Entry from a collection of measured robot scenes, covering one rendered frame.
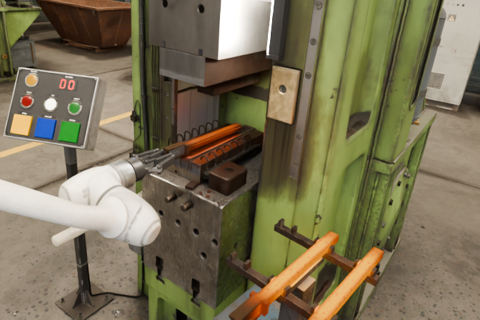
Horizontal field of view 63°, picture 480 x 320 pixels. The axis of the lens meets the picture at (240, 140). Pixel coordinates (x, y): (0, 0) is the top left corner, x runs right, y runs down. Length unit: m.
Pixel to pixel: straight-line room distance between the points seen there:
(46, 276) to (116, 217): 1.54
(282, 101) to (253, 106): 0.52
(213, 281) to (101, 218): 0.63
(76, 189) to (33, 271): 1.50
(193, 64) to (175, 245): 0.68
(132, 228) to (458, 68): 5.70
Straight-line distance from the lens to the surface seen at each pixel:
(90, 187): 1.11
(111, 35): 7.88
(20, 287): 2.50
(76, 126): 1.61
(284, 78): 1.23
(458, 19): 6.25
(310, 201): 1.36
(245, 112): 1.79
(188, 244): 1.49
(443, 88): 6.38
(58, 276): 2.50
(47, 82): 1.72
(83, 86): 1.64
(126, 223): 1.01
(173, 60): 1.34
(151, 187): 1.50
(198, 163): 1.38
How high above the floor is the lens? 1.62
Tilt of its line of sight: 23 degrees down
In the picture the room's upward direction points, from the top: 5 degrees clockwise
